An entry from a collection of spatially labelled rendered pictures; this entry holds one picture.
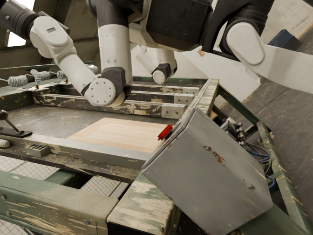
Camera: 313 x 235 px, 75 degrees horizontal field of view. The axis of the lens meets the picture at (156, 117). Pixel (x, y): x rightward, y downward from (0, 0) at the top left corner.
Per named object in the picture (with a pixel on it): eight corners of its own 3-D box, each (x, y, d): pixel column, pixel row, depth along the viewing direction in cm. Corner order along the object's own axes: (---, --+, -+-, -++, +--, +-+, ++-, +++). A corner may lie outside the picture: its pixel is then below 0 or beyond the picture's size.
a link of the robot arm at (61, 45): (32, 40, 64) (59, 72, 64) (28, 18, 57) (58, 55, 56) (51, 33, 68) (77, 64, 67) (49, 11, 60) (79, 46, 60)
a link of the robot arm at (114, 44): (139, 105, 68) (133, 36, 67) (129, 104, 55) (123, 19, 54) (105, 107, 69) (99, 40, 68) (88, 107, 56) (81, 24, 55)
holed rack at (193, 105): (183, 127, 89) (183, 125, 88) (177, 126, 90) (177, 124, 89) (212, 78, 237) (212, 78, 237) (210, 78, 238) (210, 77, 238)
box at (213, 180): (279, 211, 29) (183, 124, 29) (218, 246, 34) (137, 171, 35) (266, 167, 39) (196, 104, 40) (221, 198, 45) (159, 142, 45)
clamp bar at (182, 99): (191, 107, 136) (193, 70, 129) (51, 95, 173) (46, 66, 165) (193, 103, 145) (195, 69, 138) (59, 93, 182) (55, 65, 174)
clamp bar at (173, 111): (182, 120, 111) (184, 75, 103) (19, 103, 147) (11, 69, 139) (186, 115, 120) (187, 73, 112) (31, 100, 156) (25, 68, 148)
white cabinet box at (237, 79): (260, 85, 417) (185, 19, 426) (238, 104, 450) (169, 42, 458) (260, 78, 468) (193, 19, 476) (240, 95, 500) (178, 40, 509)
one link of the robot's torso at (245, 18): (263, 23, 74) (231, 15, 77) (269, 18, 62) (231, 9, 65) (248, 59, 79) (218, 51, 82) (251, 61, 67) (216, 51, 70)
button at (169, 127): (175, 134, 35) (166, 126, 35) (161, 149, 36) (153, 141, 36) (180, 127, 38) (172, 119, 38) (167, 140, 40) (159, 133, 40)
